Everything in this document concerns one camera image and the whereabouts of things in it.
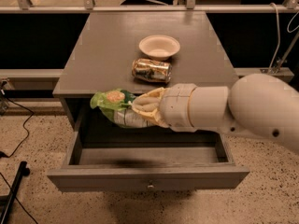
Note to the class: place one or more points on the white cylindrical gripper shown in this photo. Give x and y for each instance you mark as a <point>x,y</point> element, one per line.
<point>175,105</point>

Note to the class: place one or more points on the green rice chip bag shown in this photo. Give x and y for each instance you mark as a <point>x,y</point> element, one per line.
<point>116,105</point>

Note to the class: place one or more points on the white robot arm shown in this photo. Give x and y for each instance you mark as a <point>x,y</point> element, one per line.
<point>256,106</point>

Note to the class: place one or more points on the grey open top drawer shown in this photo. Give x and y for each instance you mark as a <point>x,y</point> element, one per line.
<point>106,157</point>

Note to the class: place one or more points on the gold crushed soda can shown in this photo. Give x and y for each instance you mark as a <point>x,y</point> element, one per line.
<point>151,70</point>

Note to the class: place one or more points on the white paper bowl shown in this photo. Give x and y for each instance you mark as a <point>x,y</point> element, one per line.
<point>159,47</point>

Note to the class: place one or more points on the grey wooden cabinet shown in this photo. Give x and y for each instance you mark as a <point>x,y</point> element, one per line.
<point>108,44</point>

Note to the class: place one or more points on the black stand leg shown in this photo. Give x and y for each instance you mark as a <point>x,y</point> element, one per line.
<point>6,201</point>

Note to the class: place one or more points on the metal railing frame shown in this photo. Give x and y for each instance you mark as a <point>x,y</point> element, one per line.
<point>37,35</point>

